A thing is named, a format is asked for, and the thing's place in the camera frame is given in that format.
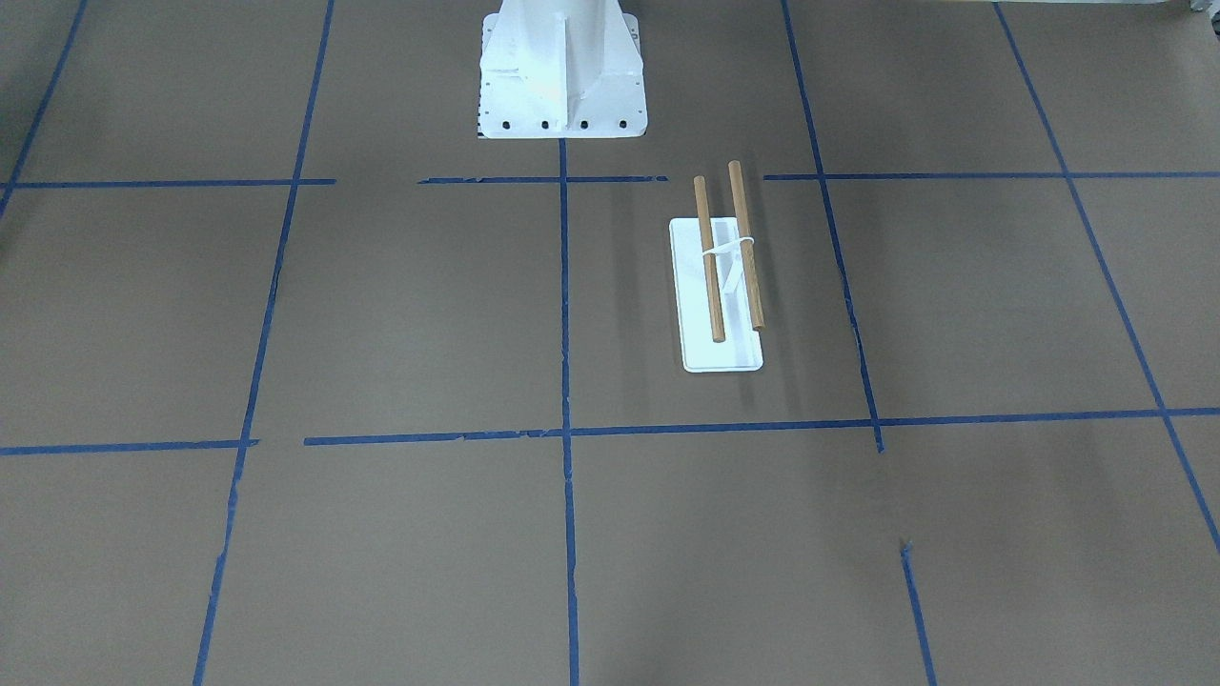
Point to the white rack with wooden bars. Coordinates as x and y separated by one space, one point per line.
717 285

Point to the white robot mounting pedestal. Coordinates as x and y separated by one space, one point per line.
561 69

